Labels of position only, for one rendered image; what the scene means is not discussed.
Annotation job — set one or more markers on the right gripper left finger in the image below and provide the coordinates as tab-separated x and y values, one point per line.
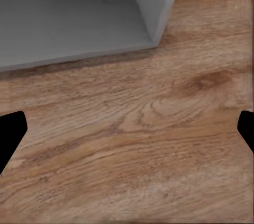
12	129

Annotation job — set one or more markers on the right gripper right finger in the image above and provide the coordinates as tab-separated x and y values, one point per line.
246	127

